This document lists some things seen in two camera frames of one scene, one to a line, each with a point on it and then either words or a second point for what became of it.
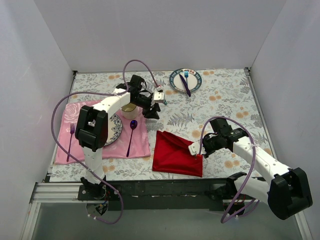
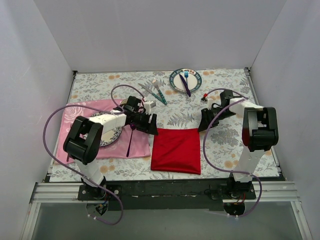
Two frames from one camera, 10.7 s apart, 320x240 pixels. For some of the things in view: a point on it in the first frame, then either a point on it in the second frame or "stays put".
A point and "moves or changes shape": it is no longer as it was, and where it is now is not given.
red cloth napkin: [172, 155] moves or changes shape
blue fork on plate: [186, 75] stays put
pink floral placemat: [133, 141] stays put
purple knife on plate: [187, 90] stays put
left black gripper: [150, 107] to [146, 122]
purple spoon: [133, 125] stays put
